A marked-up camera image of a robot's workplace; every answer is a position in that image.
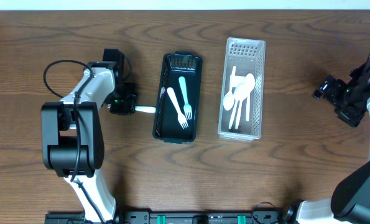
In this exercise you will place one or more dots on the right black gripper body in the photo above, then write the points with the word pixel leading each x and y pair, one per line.
pixel 351 104

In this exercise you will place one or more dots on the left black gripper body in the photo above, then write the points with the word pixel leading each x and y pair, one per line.
pixel 130 104

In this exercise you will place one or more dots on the white plastic fork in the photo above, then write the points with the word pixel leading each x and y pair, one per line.
pixel 181 117
pixel 145 109

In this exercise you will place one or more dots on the mint green plastic fork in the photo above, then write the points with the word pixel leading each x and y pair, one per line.
pixel 187 107

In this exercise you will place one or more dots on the white spoon clear basket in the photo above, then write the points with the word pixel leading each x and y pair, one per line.
pixel 250 85

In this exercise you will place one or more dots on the white spoon bowl down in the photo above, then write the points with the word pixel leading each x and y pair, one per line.
pixel 229 97

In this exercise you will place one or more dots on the white spoon horizontal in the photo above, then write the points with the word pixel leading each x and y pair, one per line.
pixel 241 94

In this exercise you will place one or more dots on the white spoon bowl up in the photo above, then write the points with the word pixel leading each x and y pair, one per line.
pixel 233 119

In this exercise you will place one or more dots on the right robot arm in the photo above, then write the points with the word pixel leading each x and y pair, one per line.
pixel 350 200

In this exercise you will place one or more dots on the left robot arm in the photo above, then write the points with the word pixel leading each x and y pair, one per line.
pixel 72 138

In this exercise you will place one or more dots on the dark green plastic basket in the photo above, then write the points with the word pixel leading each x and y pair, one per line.
pixel 166 125

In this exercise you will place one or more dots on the clear plastic basket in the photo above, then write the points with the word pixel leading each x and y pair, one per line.
pixel 249 57

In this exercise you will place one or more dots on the white label in clear basket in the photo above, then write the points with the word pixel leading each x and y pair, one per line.
pixel 234 80

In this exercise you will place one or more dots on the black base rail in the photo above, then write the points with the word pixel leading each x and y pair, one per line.
pixel 259 214

